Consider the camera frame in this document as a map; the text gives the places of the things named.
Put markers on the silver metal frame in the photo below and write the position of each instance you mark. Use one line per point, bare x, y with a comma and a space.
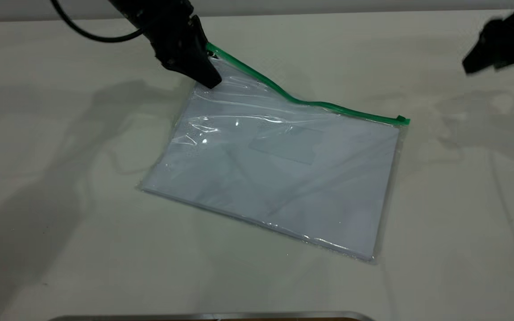
194, 316

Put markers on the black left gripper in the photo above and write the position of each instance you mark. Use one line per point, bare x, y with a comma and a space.
172, 40

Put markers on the clear plastic zipper bag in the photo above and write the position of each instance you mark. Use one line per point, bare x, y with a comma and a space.
283, 187

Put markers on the white paper stack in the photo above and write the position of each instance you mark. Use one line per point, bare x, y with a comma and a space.
306, 200

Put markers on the green zipper slider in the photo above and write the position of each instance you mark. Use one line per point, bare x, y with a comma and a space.
402, 119

